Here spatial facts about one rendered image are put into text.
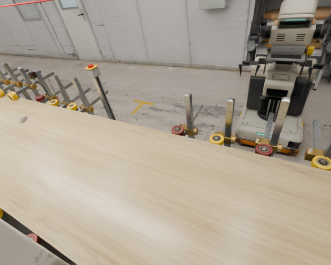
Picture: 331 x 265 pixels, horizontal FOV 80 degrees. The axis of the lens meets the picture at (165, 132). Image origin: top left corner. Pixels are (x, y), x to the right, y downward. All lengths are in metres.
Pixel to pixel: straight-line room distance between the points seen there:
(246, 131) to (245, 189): 1.32
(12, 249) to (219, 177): 0.80
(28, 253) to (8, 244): 0.05
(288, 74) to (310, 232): 1.30
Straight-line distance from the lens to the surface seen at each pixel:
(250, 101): 2.41
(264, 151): 1.14
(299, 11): 1.74
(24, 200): 1.30
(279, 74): 1.95
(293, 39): 1.84
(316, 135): 1.41
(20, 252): 0.49
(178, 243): 0.87
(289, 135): 2.24
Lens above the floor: 1.72
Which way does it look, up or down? 41 degrees down
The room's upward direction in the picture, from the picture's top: 11 degrees counter-clockwise
